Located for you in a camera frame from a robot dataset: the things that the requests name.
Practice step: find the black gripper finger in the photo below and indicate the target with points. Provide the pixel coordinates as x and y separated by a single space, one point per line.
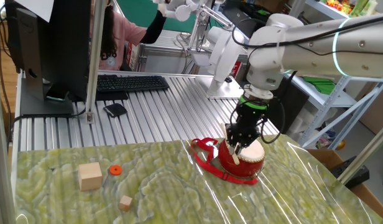
250 140
233 137

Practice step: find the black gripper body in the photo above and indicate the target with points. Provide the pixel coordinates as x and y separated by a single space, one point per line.
249 119

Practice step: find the pale wooden drumstick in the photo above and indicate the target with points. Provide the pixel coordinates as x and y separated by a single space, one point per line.
235 157

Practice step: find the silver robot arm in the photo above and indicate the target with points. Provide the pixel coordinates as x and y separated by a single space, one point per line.
319 53

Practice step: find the red drum white skin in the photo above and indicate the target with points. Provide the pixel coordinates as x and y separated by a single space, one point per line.
244 165

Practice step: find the black computer tower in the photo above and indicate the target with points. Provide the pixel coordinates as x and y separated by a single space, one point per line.
288 102

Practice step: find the white foam blocks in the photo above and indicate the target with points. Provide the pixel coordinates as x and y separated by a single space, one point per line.
303 121

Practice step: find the white haptic control device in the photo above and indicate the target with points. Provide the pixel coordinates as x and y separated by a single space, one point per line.
222 56

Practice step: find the colourful toy pile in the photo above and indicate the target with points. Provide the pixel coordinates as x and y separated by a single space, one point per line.
325 140

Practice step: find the green bag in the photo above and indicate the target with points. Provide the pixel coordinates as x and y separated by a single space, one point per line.
322 85

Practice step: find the yellow ball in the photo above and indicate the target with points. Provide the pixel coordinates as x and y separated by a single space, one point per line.
340 145

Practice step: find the aluminium equipment case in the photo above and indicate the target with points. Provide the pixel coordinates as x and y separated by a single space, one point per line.
162 62

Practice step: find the dark grey box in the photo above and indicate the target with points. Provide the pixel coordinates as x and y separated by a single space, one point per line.
238 15

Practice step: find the green marble pattern mat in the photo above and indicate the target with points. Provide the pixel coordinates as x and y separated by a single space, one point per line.
141 193

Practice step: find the black box device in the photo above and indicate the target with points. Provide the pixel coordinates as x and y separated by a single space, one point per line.
356 175

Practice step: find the black keyboard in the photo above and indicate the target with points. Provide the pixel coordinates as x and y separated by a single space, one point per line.
132 83

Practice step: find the black wallet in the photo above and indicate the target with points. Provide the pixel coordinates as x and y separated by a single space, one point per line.
115 109

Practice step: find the small wooden cube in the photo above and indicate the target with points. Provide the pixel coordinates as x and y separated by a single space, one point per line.
125 203

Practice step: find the black flat pad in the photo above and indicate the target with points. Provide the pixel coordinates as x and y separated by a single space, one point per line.
112 96

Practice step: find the cardboard box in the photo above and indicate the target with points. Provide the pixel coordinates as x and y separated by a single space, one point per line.
368 196

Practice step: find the white metal shelf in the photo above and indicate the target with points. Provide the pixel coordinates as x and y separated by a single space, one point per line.
329 9

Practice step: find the colourful small toys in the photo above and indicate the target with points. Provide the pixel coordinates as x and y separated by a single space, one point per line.
337 4

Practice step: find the person in pink sweater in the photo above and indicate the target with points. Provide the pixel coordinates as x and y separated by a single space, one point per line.
123 37

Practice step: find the large wooden block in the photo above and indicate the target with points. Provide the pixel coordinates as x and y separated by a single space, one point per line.
90 177

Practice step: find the teal partition board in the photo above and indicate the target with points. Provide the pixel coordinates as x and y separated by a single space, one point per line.
138 12

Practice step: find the green packets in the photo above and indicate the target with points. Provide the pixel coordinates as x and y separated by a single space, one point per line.
361 7

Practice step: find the black computer monitor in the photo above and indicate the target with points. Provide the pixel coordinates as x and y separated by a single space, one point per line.
64 46

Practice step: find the white paper sheet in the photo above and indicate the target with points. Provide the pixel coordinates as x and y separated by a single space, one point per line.
37 7

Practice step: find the aluminium frame post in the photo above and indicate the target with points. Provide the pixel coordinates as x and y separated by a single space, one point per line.
0 155
362 155
94 62
296 7

